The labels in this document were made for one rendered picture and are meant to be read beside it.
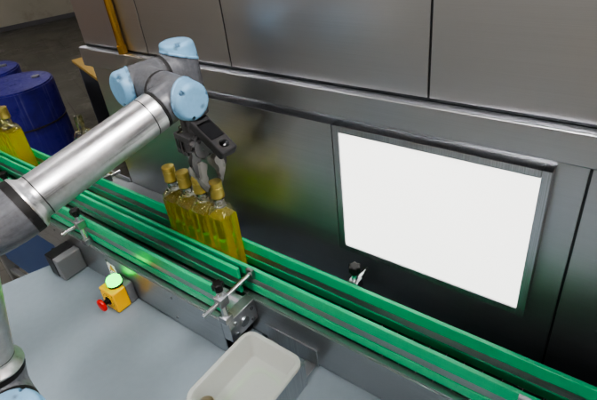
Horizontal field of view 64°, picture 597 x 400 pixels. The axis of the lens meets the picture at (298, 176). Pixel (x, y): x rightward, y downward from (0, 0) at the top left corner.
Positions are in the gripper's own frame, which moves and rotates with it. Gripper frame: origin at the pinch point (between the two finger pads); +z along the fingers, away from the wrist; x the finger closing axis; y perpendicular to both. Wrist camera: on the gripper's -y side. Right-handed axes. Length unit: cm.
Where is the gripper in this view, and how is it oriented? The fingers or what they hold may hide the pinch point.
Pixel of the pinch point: (214, 184)
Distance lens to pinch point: 119.1
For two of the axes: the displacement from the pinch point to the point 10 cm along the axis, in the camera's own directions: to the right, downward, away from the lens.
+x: -6.8, 4.5, -5.8
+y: -7.3, -2.9, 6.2
